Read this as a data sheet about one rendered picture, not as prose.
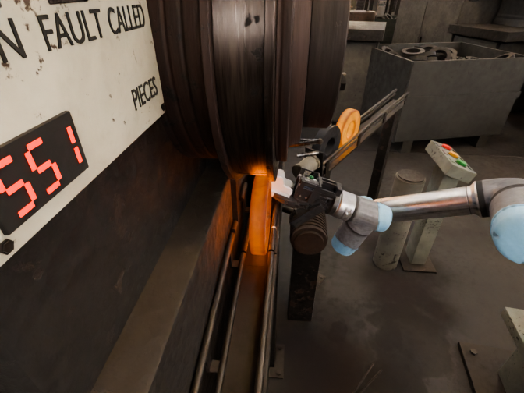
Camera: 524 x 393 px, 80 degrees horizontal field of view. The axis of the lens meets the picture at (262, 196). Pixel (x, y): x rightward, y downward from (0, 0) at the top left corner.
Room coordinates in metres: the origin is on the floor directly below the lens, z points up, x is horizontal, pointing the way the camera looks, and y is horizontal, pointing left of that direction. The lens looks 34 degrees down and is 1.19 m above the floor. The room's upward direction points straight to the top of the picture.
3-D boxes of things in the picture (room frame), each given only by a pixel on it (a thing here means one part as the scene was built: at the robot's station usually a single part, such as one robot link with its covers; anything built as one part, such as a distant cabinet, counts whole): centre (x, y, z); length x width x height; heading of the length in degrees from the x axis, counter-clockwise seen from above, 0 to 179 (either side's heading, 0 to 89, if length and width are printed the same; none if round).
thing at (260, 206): (0.58, 0.00, 0.75); 0.18 x 0.03 x 0.18; 174
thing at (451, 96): (2.89, -1.52, 0.39); 1.03 x 0.83 x 0.77; 99
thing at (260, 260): (0.60, 0.00, 0.66); 0.19 x 0.07 x 0.01; 174
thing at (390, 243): (1.16, -0.64, 0.26); 0.12 x 0.12 x 0.52
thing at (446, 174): (1.18, -0.80, 0.31); 0.24 x 0.16 x 0.62; 174
